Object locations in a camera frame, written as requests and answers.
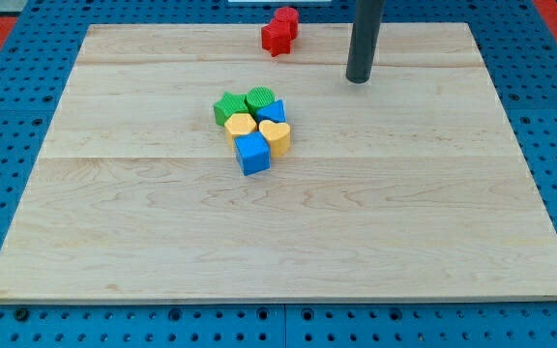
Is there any blue cube block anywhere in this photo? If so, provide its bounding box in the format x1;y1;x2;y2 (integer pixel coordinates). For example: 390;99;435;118
234;131;271;176

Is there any yellow heart block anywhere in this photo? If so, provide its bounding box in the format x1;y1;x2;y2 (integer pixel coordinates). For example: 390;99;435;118
258;120;291;158

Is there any blue triangle block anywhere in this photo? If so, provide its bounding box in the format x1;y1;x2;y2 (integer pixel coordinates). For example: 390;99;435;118
255;100;286;123

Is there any yellow hexagon block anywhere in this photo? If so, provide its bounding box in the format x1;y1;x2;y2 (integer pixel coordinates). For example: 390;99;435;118
223;113;257;150

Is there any green cylinder block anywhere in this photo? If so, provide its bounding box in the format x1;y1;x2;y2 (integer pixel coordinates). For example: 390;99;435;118
245;86;275;115

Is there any green star block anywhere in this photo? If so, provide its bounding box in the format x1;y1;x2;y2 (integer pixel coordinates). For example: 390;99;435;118
213;92;249;127

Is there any light wooden board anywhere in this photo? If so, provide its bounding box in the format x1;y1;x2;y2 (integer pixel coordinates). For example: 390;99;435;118
0;22;557;305

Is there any red star block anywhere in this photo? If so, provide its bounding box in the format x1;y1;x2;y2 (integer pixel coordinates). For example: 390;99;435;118
261;19;291;57

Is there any red cylinder block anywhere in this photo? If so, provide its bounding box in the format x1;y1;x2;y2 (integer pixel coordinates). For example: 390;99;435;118
274;6;300;40

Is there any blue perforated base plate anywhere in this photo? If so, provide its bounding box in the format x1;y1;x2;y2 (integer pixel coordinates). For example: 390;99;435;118
0;1;557;347

